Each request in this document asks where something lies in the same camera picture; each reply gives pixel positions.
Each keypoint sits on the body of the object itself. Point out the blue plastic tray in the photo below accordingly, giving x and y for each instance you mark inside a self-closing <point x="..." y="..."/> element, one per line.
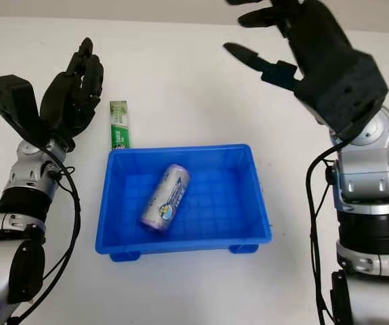
<point x="221" y="210"/>

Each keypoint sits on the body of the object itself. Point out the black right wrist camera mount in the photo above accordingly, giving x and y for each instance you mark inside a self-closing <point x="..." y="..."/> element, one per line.
<point x="347" y="91"/>

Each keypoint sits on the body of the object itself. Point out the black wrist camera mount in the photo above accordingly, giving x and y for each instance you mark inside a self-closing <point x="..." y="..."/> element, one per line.
<point x="15" y="98"/>
<point x="347" y="91"/>

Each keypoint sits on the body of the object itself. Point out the green toothpaste box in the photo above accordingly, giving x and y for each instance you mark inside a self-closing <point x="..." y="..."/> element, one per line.
<point x="120" y="132"/>

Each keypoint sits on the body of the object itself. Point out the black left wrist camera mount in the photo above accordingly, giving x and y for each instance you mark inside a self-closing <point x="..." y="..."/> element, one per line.
<point x="15" y="98"/>

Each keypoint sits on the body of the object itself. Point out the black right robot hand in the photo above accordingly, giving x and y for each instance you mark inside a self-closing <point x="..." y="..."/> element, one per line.
<point x="316" y="37"/>

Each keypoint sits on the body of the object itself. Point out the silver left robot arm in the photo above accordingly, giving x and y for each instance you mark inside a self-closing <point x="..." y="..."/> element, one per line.
<point x="25" y="176"/>

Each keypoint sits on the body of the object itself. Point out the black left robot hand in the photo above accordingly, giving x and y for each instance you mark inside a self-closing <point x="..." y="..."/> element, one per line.
<point x="69" y="101"/>

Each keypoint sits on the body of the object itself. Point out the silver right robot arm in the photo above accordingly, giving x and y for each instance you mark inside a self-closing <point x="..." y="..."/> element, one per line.
<point x="367" y="183"/>

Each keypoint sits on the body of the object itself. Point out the purple bag roll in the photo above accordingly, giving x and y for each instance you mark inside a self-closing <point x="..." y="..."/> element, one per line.
<point x="165" y="199"/>

